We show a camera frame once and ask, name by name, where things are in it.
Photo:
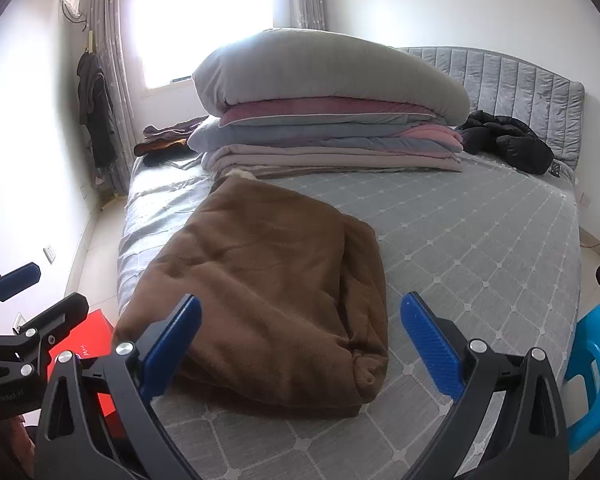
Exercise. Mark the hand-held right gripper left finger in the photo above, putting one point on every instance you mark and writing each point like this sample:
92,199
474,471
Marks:
172,347

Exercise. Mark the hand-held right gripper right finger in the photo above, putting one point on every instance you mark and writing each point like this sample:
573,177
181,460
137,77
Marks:
430,345

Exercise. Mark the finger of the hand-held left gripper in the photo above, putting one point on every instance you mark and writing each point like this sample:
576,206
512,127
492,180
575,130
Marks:
17,277
55,317

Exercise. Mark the brown coat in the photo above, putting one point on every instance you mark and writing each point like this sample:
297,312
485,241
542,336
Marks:
260,280

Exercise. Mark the person's left forearm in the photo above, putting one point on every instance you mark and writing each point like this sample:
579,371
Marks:
7,442

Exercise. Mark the hanging black clothes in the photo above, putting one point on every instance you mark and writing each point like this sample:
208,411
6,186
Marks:
95,110

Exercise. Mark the brown crumpled clothes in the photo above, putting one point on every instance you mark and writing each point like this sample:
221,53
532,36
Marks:
170,137

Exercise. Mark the red box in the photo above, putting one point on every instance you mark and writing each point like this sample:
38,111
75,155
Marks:
95,330

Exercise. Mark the bed with grey checked sheet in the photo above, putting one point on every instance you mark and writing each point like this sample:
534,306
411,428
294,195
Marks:
480,240

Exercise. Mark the blue plastic chair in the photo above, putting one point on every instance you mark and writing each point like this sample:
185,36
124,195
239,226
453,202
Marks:
595,355

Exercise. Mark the beige folded blanket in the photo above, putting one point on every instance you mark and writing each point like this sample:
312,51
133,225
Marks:
330,160

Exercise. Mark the small dark patterned object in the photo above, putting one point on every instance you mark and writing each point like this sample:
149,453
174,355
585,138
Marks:
556,169

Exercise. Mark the black puffer jacket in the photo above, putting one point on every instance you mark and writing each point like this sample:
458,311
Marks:
510,142

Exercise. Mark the blue-grey folded blanket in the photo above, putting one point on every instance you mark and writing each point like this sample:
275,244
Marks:
305,135

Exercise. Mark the pink folded blanket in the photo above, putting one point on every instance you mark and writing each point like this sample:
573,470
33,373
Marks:
330,110

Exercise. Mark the grey padded headboard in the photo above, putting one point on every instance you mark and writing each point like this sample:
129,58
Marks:
525,90

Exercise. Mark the bright window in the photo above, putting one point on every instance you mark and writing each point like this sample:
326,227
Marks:
200,20

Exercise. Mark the white wall socket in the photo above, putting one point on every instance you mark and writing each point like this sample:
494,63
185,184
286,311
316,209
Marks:
20,322
49,253
585,200

